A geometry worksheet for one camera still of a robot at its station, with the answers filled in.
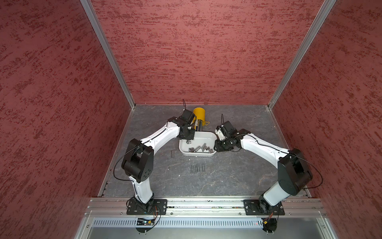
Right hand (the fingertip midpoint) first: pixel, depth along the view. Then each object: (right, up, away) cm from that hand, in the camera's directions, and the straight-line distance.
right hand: (217, 150), depth 87 cm
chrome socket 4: (-28, -3, +6) cm, 29 cm away
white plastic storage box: (-9, +1, +10) cm, 13 cm away
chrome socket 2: (-13, -11, -1) cm, 17 cm away
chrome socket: (-8, -10, 0) cm, 13 cm away
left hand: (-17, +7, +2) cm, 19 cm away
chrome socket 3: (-15, -11, 0) cm, 19 cm away
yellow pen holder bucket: (-10, +22, +18) cm, 30 cm away
